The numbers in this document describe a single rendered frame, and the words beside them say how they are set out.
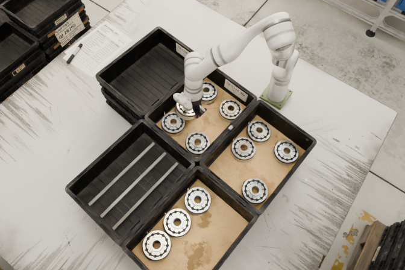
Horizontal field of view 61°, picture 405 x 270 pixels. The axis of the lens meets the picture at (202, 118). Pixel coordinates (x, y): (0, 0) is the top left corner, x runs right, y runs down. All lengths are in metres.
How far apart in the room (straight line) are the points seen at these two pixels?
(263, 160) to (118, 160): 0.60
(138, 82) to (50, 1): 1.15
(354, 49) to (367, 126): 1.37
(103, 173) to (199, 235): 0.45
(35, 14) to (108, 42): 0.71
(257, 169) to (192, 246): 0.40
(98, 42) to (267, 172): 1.13
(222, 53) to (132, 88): 0.60
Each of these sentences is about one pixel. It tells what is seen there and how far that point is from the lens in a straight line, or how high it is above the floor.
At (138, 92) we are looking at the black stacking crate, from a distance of 1.60.
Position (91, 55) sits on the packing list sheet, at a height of 0.70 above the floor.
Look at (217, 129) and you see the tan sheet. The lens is 1.50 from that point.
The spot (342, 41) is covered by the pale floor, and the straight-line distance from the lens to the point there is 3.15.
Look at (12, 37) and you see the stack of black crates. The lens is 2.62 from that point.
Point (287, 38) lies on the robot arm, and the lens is 1.09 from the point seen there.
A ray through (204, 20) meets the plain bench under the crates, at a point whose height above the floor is 0.70.
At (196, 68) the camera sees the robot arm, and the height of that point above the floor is 1.22.
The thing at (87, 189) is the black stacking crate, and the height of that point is 0.83.
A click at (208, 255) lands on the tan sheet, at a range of 1.35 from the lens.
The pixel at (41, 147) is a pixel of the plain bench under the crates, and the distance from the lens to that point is 1.72.
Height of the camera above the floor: 2.17
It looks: 62 degrees down
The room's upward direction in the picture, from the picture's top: 5 degrees clockwise
